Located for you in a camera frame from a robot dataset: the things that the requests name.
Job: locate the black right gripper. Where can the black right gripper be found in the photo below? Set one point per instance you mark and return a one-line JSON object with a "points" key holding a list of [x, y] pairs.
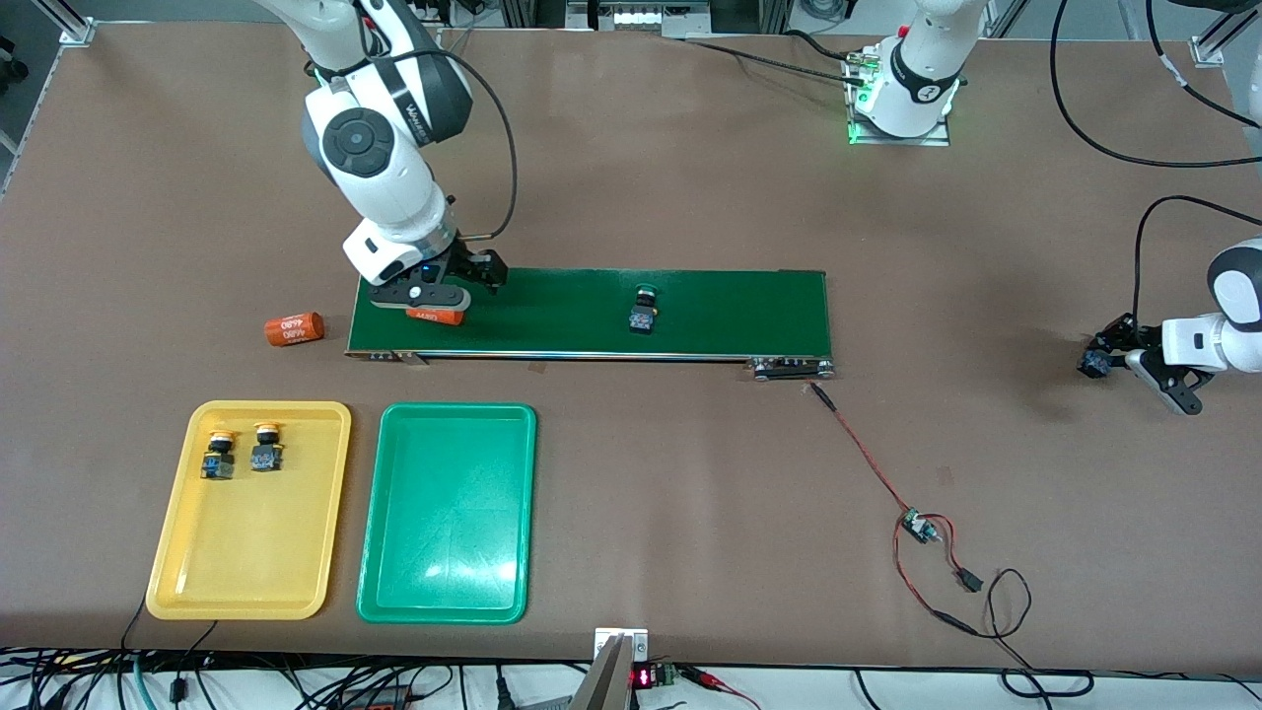
{"points": [[469, 264]]}

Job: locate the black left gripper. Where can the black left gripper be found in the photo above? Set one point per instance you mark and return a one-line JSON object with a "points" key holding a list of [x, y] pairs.
{"points": [[1121, 341]]}

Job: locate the green push button switch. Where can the green push button switch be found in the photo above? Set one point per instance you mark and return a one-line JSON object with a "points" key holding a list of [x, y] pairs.
{"points": [[643, 320], [1089, 367]]}

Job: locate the orange cylinder with 4680 print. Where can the orange cylinder with 4680 print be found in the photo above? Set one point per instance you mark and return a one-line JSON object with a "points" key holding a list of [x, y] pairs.
{"points": [[294, 328], [434, 317]]}

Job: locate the yellow push button switch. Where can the yellow push button switch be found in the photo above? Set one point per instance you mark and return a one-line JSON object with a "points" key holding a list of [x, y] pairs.
{"points": [[264, 459], [217, 463]]}

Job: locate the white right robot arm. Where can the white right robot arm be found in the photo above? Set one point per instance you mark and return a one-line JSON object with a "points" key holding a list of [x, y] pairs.
{"points": [[380, 168]]}

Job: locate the green plastic tray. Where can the green plastic tray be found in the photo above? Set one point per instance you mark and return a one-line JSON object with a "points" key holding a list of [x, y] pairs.
{"points": [[449, 513]]}

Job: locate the small circuit board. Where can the small circuit board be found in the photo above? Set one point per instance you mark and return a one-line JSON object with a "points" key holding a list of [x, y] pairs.
{"points": [[922, 528]]}

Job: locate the green conveyor belt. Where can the green conveyor belt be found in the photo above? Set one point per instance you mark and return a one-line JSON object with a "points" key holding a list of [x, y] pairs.
{"points": [[739, 311]]}

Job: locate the aluminium corner profile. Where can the aluminium corner profile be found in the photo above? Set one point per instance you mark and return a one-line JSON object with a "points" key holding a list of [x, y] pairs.
{"points": [[1208, 49], [79, 33]]}

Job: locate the yellow plastic tray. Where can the yellow plastic tray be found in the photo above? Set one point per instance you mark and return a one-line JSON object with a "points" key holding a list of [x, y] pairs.
{"points": [[246, 532]]}

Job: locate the small red LED display module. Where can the small red LED display module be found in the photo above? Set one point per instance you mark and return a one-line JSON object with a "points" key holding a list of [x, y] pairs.
{"points": [[643, 677]]}

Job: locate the red clip lead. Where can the red clip lead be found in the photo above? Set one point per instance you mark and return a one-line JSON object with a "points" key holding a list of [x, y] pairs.
{"points": [[702, 676]]}

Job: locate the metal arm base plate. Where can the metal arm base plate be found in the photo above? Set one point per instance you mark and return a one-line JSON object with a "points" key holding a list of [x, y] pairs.
{"points": [[902, 141], [429, 89]]}

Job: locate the dark frame with white light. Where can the dark frame with white light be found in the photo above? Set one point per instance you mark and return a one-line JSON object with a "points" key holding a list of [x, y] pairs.
{"points": [[641, 18]]}

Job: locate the grey metal camera mount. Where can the grey metal camera mount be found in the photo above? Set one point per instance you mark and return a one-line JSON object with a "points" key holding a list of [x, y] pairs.
{"points": [[603, 680]]}

